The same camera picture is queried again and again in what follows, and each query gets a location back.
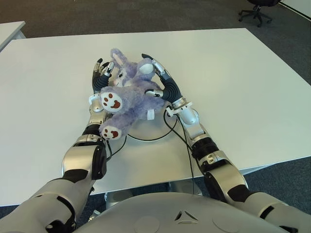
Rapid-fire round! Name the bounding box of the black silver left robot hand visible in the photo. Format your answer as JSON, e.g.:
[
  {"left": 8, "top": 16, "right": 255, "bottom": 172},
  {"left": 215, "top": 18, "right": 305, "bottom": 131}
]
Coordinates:
[{"left": 91, "top": 58, "right": 115, "bottom": 94}]

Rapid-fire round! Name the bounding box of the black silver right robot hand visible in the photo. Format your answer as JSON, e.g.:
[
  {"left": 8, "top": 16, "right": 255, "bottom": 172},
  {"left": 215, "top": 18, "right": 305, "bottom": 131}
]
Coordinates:
[{"left": 141, "top": 53, "right": 183, "bottom": 104}]

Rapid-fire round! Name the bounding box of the purple plush bunny doll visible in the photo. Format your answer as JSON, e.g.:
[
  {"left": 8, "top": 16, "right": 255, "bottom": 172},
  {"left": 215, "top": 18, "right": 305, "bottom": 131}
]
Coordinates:
[{"left": 99, "top": 48, "right": 168, "bottom": 141}]

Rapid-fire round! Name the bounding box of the white plate with black rim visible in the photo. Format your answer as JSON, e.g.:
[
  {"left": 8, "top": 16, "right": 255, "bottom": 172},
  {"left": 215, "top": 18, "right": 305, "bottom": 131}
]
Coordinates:
[{"left": 126, "top": 106, "right": 178, "bottom": 141}]

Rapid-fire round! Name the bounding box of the white side desk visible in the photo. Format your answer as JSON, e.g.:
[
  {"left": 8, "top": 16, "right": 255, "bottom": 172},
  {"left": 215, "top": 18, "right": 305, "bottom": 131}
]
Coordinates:
[{"left": 0, "top": 21, "right": 26, "bottom": 51}]

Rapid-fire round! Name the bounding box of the black office chair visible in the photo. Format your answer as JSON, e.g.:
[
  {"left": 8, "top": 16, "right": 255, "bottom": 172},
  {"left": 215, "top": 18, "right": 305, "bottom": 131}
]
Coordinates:
[{"left": 238, "top": 0, "right": 285, "bottom": 27}]

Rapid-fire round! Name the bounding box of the silver robot torso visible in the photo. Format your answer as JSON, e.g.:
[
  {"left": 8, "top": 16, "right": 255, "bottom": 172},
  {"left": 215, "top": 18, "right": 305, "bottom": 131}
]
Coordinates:
[{"left": 72, "top": 191, "right": 268, "bottom": 233}]

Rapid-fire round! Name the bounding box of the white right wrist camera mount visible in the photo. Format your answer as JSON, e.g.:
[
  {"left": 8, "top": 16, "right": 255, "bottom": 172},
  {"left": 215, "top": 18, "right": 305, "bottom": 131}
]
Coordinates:
[{"left": 166, "top": 101, "right": 194, "bottom": 117}]

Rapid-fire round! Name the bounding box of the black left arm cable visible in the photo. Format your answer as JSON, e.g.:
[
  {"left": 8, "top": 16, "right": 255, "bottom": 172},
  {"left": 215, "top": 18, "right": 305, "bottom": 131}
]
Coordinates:
[{"left": 106, "top": 135, "right": 127, "bottom": 161}]

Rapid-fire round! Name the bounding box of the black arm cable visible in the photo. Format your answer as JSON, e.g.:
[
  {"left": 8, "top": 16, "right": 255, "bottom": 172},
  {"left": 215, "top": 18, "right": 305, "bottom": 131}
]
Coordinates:
[
  {"left": 163, "top": 110, "right": 197, "bottom": 195},
  {"left": 106, "top": 135, "right": 127, "bottom": 161}
]

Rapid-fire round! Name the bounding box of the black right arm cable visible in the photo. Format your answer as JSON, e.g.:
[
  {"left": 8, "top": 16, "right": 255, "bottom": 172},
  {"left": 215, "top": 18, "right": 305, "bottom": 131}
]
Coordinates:
[{"left": 163, "top": 110, "right": 197, "bottom": 195}]

